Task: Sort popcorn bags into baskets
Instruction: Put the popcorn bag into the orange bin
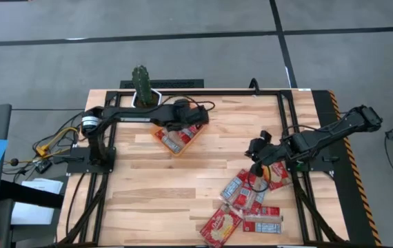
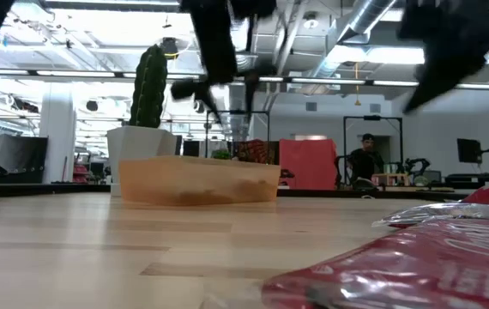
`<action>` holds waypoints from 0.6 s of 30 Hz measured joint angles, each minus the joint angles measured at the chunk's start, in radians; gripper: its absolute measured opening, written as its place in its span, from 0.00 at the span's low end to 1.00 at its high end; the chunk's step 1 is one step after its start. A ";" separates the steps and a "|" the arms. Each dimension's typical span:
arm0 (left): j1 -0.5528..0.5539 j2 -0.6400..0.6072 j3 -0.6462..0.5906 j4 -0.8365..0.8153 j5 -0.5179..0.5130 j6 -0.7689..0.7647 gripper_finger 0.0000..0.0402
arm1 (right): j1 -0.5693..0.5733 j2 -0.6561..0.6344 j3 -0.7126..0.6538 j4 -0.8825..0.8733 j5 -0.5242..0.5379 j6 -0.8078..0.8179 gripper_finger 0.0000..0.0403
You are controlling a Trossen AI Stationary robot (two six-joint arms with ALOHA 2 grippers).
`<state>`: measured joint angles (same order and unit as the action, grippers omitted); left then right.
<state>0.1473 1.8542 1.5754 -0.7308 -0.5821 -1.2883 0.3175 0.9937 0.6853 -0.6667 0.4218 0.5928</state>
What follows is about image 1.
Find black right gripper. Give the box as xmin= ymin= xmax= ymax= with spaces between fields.
xmin=250 ymin=140 xmax=289 ymax=177

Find red popcorn bag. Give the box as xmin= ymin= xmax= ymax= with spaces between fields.
xmin=199 ymin=202 xmax=245 ymax=248
xmin=154 ymin=127 xmax=185 ymax=155
xmin=177 ymin=124 xmax=204 ymax=145
xmin=219 ymin=168 xmax=251 ymax=203
xmin=263 ymin=161 xmax=293 ymax=192
xmin=242 ymin=205 xmax=284 ymax=235
xmin=232 ymin=178 xmax=270 ymax=211

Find orange wooden basket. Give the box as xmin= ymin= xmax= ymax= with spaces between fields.
xmin=150 ymin=123 xmax=207 ymax=158

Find white plant pot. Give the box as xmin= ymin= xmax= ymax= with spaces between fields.
xmin=130 ymin=87 xmax=163 ymax=110

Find black floor grate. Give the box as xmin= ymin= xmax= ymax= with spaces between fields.
xmin=119 ymin=79 xmax=205 ymax=90

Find green cactus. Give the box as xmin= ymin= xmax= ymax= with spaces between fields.
xmin=131 ymin=64 xmax=153 ymax=106

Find black table edge panel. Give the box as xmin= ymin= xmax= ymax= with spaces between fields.
xmin=312 ymin=90 xmax=379 ymax=247

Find yellow black hazard tape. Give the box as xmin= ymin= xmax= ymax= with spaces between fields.
xmin=327 ymin=90 xmax=383 ymax=247

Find black power adapter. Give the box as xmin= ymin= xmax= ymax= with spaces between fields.
xmin=34 ymin=160 xmax=52 ymax=175

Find white papers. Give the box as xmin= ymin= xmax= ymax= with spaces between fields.
xmin=10 ymin=178 xmax=65 ymax=225

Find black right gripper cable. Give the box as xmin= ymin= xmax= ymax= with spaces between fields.
xmin=247 ymin=165 xmax=272 ymax=194

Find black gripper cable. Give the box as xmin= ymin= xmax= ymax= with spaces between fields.
xmin=247 ymin=165 xmax=272 ymax=194
xmin=161 ymin=94 xmax=216 ymax=113

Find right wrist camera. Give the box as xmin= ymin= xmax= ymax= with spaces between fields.
xmin=245 ymin=130 xmax=273 ymax=156

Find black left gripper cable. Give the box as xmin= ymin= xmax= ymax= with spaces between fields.
xmin=161 ymin=94 xmax=216 ymax=113

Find black aluminium table frame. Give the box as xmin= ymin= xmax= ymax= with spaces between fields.
xmin=58 ymin=89 xmax=347 ymax=248

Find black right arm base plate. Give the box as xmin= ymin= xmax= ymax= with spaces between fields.
xmin=285 ymin=154 xmax=335 ymax=173

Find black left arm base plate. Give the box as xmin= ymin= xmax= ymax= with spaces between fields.
xmin=65 ymin=146 xmax=117 ymax=174

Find yellow cable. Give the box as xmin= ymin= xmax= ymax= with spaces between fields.
xmin=34 ymin=126 xmax=80 ymax=158

